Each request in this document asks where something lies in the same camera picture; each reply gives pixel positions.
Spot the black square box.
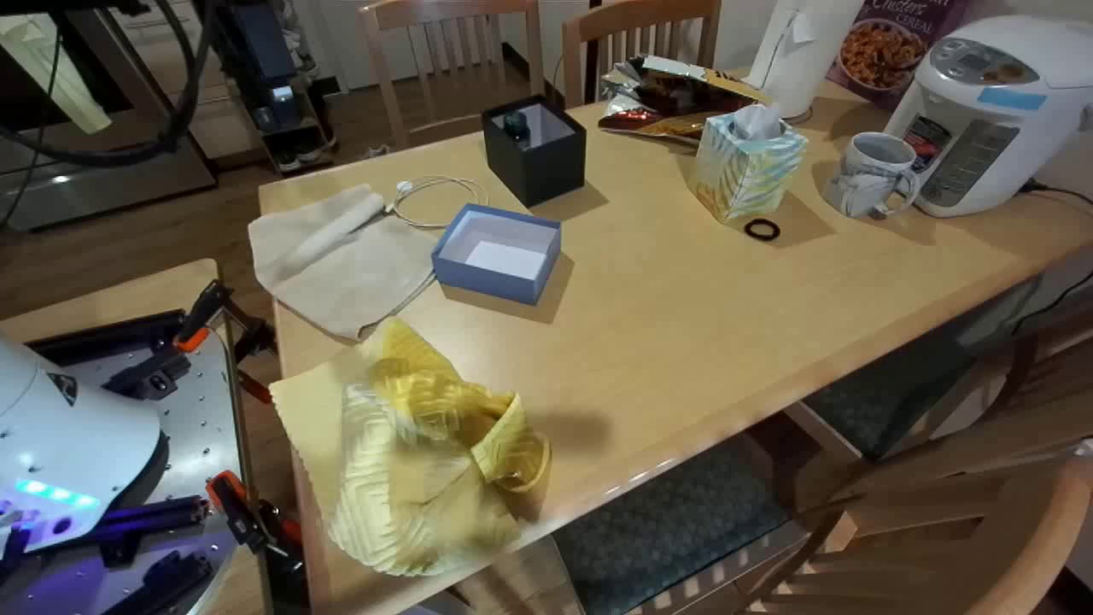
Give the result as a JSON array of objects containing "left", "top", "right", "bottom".
[{"left": 481, "top": 96, "right": 586, "bottom": 206}]

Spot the white charging cable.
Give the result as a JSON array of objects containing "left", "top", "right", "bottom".
[{"left": 383, "top": 175, "right": 487, "bottom": 231}]

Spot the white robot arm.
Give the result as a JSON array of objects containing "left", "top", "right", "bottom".
[{"left": 0, "top": 337, "right": 161, "bottom": 553}]

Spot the blue shallow box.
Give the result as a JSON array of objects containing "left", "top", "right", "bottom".
[{"left": 431, "top": 206, "right": 560, "bottom": 303}]

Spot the striped tissue box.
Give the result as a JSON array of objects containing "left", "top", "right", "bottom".
[{"left": 689, "top": 102, "right": 810, "bottom": 223}]

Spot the yellow crumpled cloth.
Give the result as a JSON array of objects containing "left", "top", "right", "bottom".
[{"left": 329, "top": 320, "right": 548, "bottom": 578}]

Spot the beige folded cloth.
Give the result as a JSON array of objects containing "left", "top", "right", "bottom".
[{"left": 248, "top": 184, "right": 436, "bottom": 342}]

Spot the dark packets pile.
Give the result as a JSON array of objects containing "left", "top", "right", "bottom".
[{"left": 598, "top": 56, "right": 761, "bottom": 147}]

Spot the green cushioned chair seat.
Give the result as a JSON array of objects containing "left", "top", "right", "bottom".
[{"left": 553, "top": 437, "right": 790, "bottom": 615}]

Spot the left wooden chair back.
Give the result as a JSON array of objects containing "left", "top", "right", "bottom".
[{"left": 358, "top": 0, "right": 546, "bottom": 147}]

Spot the wooden chair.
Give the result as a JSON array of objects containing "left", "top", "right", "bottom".
[
  {"left": 560, "top": 0, "right": 719, "bottom": 105},
  {"left": 741, "top": 449, "right": 1088, "bottom": 615},
  {"left": 358, "top": 0, "right": 546, "bottom": 147}
]

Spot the right wooden chair back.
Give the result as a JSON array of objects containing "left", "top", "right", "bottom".
[{"left": 560, "top": 0, "right": 719, "bottom": 105}]

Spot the white paper towel roll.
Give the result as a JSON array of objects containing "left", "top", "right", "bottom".
[{"left": 749, "top": 0, "right": 863, "bottom": 119}]

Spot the white ceramic mug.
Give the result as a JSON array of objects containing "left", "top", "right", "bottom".
[{"left": 827, "top": 131, "right": 919, "bottom": 220}]

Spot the orange black clamp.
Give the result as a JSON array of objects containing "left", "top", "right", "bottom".
[
  {"left": 105, "top": 281, "right": 233, "bottom": 398},
  {"left": 206, "top": 471, "right": 302, "bottom": 572}
]

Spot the snack bag with picture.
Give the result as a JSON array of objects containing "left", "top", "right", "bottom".
[{"left": 830, "top": 0, "right": 970, "bottom": 108}]

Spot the white electric water boiler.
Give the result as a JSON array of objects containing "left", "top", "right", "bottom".
[{"left": 888, "top": 12, "right": 1093, "bottom": 214}]

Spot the near wooden chair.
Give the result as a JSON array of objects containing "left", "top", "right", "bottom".
[{"left": 741, "top": 449, "right": 1088, "bottom": 615}]

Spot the black rubber ring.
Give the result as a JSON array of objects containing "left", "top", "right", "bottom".
[{"left": 741, "top": 214, "right": 785, "bottom": 245}]

